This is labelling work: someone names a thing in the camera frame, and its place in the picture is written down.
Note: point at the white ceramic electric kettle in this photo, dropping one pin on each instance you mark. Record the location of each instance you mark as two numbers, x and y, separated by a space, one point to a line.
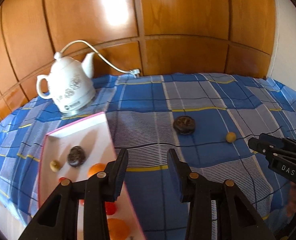
69 83

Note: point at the red tomato with stem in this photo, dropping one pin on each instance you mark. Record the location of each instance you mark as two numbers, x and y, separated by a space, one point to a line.
110 208

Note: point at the right hand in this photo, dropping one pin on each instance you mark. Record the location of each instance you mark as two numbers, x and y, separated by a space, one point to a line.
291 207

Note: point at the large orange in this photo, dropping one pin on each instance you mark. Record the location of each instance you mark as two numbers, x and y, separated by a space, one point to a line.
118 229

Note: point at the yellow-green small fruit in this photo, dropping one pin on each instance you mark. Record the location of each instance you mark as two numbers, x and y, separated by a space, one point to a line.
231 137
55 166

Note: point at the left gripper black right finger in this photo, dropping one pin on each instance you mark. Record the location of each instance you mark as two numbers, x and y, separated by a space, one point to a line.
216 210

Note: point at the wooden wardrobe panels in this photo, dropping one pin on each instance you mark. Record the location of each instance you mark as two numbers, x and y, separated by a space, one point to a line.
154 36

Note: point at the pink white shallow box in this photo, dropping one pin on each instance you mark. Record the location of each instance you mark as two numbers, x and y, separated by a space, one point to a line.
60 215

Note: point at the blue plaid tablecloth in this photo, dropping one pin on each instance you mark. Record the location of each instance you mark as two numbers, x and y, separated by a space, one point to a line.
207 118

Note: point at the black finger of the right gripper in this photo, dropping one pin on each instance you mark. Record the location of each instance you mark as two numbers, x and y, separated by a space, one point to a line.
270 150
276 141

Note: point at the dark brown mangosteen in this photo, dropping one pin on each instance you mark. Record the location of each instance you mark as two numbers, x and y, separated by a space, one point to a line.
76 156
184 125

